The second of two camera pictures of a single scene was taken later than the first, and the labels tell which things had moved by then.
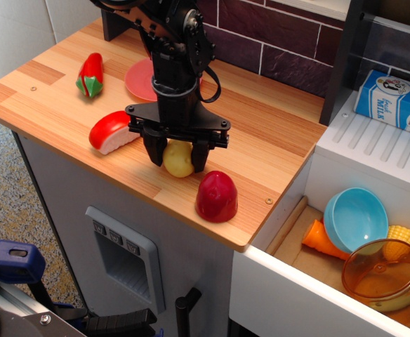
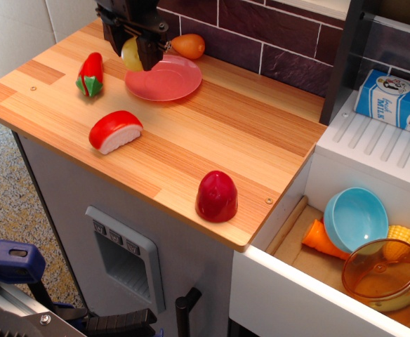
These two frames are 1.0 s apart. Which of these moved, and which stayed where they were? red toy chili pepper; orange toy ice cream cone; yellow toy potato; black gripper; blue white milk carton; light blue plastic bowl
Moved: yellow toy potato; black gripper
Stayed: red toy chili pepper; orange toy ice cream cone; blue white milk carton; light blue plastic bowl
